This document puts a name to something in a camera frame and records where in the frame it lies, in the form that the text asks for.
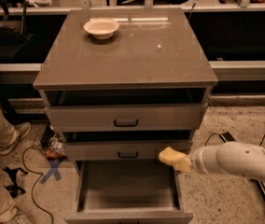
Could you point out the yellow-taped gripper body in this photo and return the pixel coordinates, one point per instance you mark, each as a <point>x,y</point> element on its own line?
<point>197,161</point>

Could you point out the yellow sponge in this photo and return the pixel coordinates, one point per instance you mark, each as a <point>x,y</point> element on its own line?
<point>170,156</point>

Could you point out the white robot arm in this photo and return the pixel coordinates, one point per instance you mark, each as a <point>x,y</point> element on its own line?
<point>230,158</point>

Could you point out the top grey drawer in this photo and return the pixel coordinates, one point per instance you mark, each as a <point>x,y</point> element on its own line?
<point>108,118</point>

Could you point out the grey drawer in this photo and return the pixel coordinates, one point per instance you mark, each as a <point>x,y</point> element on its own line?
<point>128,192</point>
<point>108,118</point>
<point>121,150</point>

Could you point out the bottom grey drawer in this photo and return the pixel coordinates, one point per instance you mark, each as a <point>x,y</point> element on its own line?
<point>128,192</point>

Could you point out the grey drawer cabinet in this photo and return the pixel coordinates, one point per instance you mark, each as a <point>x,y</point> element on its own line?
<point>153,58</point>

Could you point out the middle grey drawer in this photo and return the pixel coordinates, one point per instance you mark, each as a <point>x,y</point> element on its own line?
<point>121,150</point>

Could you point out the black power adapter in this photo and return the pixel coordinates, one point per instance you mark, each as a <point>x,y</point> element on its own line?
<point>227,137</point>

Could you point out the blue tape cross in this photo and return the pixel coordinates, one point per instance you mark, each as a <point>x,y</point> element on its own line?
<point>53,171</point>

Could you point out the white bowl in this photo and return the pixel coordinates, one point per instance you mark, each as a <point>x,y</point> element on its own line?
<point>101,28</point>

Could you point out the beige shoe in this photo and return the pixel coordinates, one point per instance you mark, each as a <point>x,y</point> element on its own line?
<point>20,131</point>

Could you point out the black clamp tool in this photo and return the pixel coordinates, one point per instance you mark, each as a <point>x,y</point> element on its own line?
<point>14,189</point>

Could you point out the dark chair left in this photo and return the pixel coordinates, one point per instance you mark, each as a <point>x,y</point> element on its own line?
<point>13,32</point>

